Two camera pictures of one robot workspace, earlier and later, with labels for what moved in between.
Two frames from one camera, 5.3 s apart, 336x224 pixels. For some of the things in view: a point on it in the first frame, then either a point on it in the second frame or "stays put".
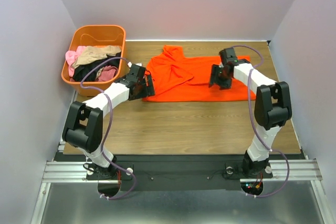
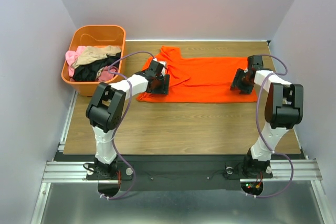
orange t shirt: [176, 77] stays put
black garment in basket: [79, 71] stays put
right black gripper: [217, 76] -> [240, 83]
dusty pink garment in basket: [107, 73] stays put
